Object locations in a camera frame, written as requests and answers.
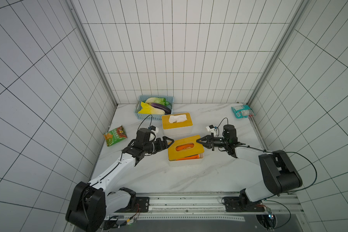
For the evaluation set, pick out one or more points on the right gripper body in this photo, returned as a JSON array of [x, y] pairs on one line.
[[210, 141]]

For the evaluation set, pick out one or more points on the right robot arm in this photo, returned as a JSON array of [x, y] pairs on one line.
[[278, 171]]

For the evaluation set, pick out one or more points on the green toy lettuce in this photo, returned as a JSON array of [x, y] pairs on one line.
[[157, 100]]

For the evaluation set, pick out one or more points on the yellow toy cabbage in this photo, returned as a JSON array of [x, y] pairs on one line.
[[148, 109]]

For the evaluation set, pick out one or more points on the green snack bag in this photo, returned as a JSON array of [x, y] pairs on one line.
[[115, 136]]

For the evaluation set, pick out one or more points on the purple toy eggplant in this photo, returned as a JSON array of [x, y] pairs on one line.
[[166, 109]]

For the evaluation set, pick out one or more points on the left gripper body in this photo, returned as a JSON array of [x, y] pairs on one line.
[[157, 146]]

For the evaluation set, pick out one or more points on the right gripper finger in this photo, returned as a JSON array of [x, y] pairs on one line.
[[207, 145], [204, 139]]

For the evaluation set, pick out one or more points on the aluminium mounting rail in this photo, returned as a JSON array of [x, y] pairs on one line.
[[206, 205]]

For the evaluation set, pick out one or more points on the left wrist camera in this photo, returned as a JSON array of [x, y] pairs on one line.
[[153, 129]]

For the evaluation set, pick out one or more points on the teal snack packet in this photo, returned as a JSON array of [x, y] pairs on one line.
[[242, 111]]

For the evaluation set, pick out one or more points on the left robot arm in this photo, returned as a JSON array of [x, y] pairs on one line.
[[92, 202]]

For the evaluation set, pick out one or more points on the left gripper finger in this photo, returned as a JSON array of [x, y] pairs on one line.
[[167, 140], [165, 146]]

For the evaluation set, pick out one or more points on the white tissue box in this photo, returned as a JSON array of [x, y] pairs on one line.
[[169, 132], [186, 161]]

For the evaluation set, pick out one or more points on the yellow box lid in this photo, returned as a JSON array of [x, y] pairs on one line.
[[174, 155], [166, 124]]

